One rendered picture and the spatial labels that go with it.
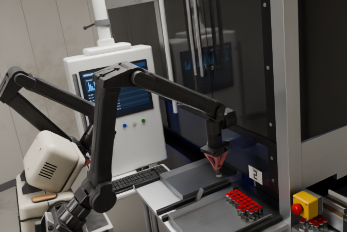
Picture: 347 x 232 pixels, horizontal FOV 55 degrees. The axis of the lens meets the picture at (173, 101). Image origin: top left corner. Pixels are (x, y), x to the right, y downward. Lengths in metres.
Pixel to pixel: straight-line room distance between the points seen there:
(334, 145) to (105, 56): 1.24
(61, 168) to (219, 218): 0.70
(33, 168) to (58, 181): 0.09
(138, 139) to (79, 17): 2.62
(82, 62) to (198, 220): 1.03
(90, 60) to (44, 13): 2.39
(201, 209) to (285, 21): 0.87
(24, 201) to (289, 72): 0.96
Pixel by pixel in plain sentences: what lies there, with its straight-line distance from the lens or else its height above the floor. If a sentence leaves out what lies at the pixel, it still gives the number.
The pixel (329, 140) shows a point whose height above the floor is 1.17.
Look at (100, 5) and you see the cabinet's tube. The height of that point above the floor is 1.81.
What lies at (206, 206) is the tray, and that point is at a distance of 1.56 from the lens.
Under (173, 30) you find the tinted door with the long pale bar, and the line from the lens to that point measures 1.86.
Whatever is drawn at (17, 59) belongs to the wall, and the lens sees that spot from 4.13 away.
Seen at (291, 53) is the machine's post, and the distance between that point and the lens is 1.20.
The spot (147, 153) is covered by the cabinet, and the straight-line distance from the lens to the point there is 2.13.
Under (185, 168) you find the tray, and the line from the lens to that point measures 1.86.
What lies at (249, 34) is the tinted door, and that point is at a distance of 1.32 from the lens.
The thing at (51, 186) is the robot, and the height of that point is 1.26.
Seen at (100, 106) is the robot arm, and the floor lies 1.52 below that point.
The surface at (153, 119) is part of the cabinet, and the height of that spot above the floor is 1.10.
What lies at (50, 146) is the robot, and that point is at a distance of 1.13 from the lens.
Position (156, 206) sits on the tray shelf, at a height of 0.88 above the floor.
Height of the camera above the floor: 1.76
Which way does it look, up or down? 16 degrees down
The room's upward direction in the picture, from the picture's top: 8 degrees counter-clockwise
